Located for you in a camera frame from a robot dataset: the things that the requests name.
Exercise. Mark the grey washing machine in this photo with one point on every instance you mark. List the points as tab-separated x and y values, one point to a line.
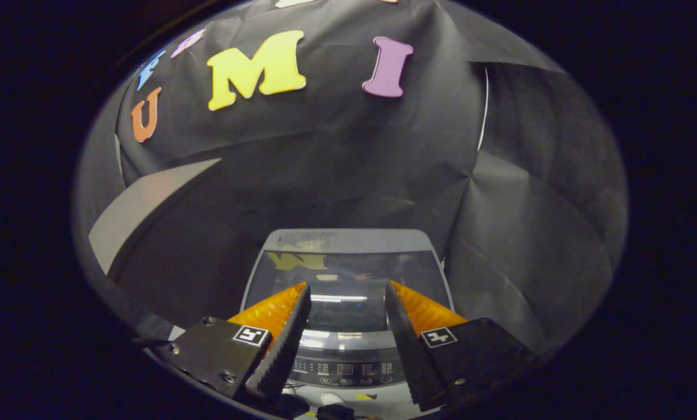
348	239

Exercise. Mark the dark glass washing machine lid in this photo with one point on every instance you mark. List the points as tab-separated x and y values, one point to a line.
348	277

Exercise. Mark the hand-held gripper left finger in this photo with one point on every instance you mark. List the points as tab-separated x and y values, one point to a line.
284	350

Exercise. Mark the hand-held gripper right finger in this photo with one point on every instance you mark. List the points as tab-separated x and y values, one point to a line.
409	350

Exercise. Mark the black backdrop cloth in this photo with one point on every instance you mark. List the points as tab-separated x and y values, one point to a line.
354	163

